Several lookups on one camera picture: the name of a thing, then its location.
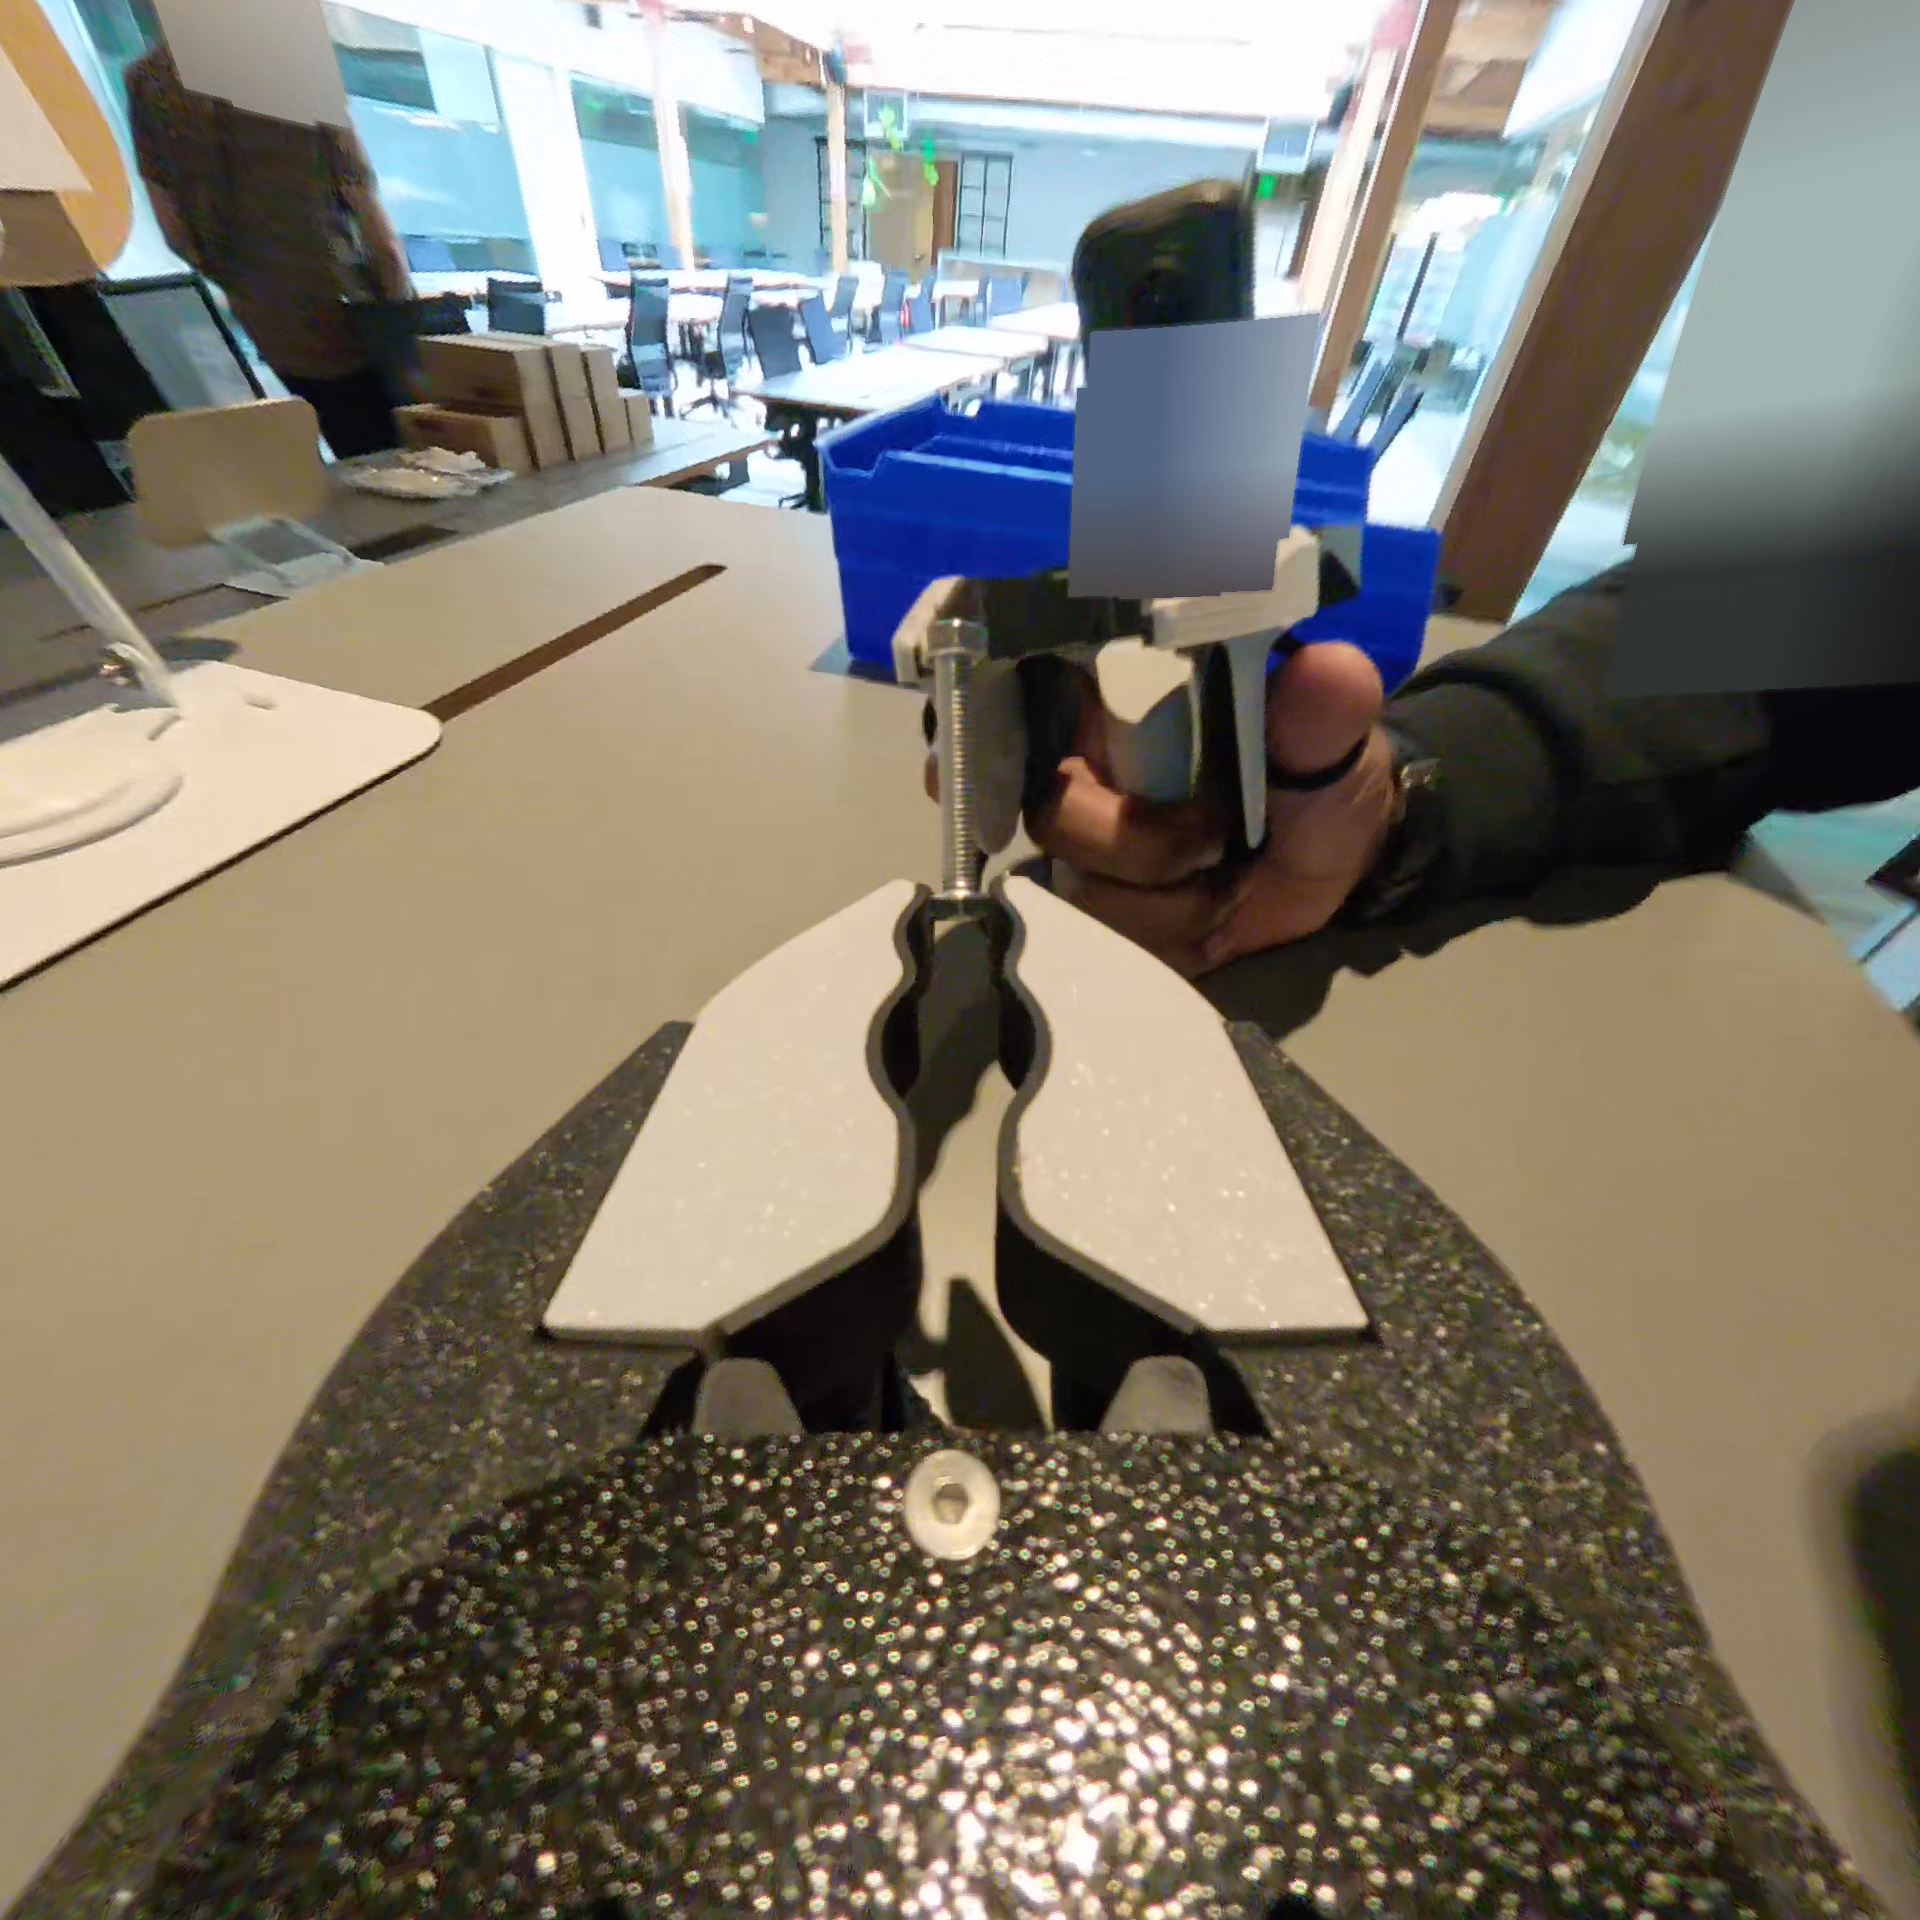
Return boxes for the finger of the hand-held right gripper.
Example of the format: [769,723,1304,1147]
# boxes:
[892,577,1052,846]
[1146,526,1325,859]

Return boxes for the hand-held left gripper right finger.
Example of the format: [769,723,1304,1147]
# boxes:
[983,878,1369,1374]

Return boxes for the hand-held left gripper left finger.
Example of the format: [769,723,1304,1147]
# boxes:
[538,878,932,1369]

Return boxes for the metal bolt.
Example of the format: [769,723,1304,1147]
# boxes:
[921,617,994,910]

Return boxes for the person's right forearm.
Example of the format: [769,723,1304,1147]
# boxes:
[1372,563,1920,927]

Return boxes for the person's right hand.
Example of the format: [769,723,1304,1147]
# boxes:
[1024,644,1420,977]

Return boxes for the blue plastic tote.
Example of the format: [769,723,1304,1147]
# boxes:
[822,394,1441,689]

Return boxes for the light wood office desk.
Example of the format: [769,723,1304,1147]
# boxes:
[732,343,1056,454]

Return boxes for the stack of cardboard boxes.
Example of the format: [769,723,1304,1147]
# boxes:
[392,334,656,476]

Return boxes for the white base board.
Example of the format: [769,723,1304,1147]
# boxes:
[0,660,442,993]

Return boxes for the crumpled white plastic wrap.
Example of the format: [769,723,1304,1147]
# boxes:
[336,450,514,500]

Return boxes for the round clear disc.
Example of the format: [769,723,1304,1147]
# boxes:
[0,743,184,868]

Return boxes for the beige board on stand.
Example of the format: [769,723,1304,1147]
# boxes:
[127,398,376,594]

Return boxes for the clear acrylic stand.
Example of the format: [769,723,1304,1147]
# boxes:
[0,450,189,723]

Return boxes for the black framed sign board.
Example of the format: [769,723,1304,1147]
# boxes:
[89,274,271,452]

